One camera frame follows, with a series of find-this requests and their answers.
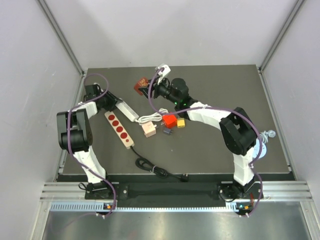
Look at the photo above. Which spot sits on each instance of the beige strip with red sockets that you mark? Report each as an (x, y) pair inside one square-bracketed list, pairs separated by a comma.
[(119, 129)]

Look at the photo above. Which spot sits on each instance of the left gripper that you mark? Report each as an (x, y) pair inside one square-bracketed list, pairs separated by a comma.
[(112, 100)]

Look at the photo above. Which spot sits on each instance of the light blue round socket base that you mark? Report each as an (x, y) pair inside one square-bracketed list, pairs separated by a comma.
[(256, 149)]

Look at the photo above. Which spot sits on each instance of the small grey plug adapter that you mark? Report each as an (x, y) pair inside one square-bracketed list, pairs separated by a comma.
[(168, 131)]

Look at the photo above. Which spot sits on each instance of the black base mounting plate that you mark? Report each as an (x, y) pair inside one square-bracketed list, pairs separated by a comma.
[(132, 190)]

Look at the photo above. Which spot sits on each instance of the dark red cube adapter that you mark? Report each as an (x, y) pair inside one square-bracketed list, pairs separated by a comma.
[(142, 83)]

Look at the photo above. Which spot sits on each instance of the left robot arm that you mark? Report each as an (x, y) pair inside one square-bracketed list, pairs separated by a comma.
[(76, 137)]

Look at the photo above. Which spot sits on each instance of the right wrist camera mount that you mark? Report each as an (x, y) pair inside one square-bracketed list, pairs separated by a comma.
[(162, 72)]

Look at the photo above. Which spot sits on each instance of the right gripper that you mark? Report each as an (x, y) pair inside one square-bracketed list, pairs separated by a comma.
[(156, 88)]

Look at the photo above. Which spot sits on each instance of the slotted cable duct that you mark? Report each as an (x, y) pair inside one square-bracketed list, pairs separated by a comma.
[(103, 207)]

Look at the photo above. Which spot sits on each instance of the white power strip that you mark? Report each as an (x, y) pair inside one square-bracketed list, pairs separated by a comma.
[(127, 110)]

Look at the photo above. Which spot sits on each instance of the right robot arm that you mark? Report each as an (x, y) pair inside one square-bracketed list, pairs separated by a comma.
[(236, 127)]

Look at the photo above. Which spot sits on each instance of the gold USB charger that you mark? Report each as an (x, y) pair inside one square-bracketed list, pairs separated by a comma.
[(180, 123)]

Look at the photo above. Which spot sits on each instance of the pink cube deer adapter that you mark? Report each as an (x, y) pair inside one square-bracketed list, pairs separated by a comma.
[(149, 129)]

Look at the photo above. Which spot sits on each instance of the orange red cube socket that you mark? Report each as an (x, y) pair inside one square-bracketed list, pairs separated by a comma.
[(169, 121)]

